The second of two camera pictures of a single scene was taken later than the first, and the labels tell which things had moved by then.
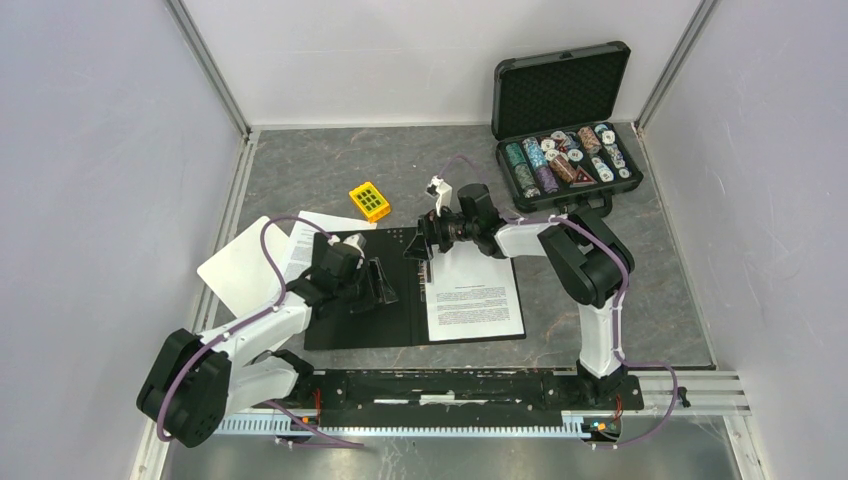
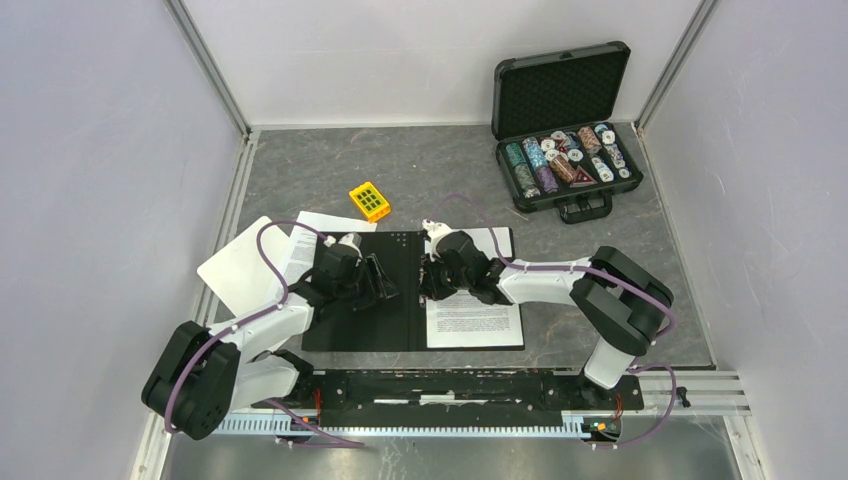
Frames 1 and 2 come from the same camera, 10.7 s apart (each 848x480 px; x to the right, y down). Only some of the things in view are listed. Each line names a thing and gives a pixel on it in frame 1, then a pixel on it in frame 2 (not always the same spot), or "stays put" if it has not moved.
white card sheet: x=242 y=274 stays put
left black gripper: x=380 y=286 stays put
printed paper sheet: x=302 y=242 stays put
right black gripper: x=433 y=227 → x=431 y=286
